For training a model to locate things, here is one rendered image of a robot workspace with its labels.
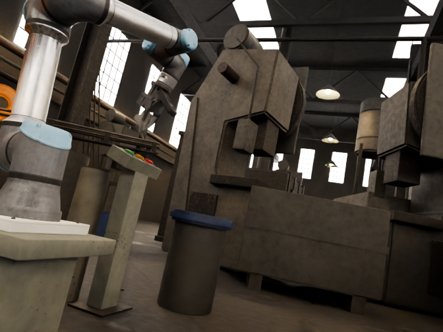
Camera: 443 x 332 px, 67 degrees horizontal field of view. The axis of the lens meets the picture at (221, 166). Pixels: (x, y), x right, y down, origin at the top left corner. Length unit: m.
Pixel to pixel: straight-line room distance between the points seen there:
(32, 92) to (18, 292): 0.51
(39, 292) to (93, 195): 0.62
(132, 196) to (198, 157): 2.28
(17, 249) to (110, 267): 0.70
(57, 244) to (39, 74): 0.50
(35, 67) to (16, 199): 0.38
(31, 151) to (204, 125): 2.93
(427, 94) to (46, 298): 3.28
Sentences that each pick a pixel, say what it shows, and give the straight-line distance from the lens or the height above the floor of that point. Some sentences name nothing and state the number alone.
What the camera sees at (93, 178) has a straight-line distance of 1.42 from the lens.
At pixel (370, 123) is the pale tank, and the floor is 3.74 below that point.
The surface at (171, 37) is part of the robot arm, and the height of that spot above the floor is 0.97.
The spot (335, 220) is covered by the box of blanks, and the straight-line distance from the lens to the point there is 2.57.
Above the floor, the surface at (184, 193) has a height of 0.65.
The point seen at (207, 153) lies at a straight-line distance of 3.53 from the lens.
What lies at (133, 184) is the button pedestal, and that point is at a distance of 1.36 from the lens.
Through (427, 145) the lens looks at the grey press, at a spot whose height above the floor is 1.42.
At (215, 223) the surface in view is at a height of 0.40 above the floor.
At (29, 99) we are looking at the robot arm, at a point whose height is 0.62.
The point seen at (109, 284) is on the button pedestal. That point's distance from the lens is 1.39.
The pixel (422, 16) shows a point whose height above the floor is 6.14.
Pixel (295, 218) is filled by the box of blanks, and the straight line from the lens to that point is 2.51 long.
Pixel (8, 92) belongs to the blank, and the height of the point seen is 0.76.
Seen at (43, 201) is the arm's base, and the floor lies 0.37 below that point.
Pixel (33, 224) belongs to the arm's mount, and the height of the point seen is 0.32.
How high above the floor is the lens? 0.39
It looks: 10 degrees up
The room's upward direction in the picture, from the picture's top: 12 degrees clockwise
